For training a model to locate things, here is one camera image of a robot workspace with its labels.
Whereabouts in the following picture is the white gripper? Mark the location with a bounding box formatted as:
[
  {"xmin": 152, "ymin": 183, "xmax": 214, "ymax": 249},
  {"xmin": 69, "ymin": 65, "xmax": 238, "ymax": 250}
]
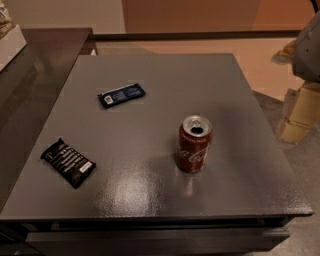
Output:
[{"xmin": 271, "ymin": 11, "xmax": 320, "ymax": 144}]

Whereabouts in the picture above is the red coke can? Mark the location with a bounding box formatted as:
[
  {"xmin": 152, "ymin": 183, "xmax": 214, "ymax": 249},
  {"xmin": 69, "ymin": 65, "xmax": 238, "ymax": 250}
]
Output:
[{"xmin": 176, "ymin": 115, "xmax": 213, "ymax": 174}]

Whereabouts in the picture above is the dark drawer front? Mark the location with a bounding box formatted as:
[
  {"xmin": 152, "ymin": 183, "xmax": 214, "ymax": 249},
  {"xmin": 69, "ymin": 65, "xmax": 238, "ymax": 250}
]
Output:
[{"xmin": 27, "ymin": 228, "xmax": 289, "ymax": 256}]

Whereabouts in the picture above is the black snack bar wrapper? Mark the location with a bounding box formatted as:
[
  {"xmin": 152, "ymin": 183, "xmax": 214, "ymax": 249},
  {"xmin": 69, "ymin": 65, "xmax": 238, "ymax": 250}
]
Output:
[{"xmin": 40, "ymin": 138, "xmax": 96, "ymax": 189}]

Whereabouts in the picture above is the white box on counter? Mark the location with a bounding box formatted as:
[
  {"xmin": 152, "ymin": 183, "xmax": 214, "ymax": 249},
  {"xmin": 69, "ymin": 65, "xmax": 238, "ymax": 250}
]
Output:
[{"xmin": 0, "ymin": 25, "xmax": 27, "ymax": 72}]

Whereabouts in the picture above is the blue rxbar blueberry wrapper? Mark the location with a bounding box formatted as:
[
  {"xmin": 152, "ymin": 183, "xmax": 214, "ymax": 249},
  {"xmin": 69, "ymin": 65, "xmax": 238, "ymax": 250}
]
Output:
[{"xmin": 98, "ymin": 83, "xmax": 145, "ymax": 109}]

